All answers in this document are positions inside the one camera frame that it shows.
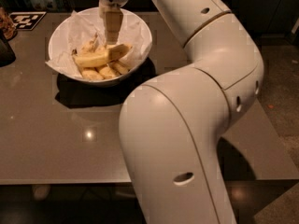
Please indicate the large yellow banana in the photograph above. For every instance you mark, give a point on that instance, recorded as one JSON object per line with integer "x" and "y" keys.
{"x": 101, "y": 57}

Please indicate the dark object at left edge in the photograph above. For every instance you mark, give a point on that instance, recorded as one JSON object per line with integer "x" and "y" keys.
{"x": 7, "y": 55}

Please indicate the brown patterned object far left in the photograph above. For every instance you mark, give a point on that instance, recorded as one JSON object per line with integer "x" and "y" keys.
{"x": 6, "y": 25}

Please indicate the white paper liner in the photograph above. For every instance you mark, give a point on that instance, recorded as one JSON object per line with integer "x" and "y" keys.
{"x": 78, "y": 31}

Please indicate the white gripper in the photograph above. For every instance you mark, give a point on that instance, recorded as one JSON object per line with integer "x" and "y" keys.
{"x": 110, "y": 10}

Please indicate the white bowl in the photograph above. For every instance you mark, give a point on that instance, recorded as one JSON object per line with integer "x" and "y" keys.
{"x": 137, "y": 25}

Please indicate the black white marker tag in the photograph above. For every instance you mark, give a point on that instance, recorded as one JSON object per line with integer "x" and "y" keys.
{"x": 27, "y": 21}

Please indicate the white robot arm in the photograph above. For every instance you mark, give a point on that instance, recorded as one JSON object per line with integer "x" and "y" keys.
{"x": 170, "y": 125}

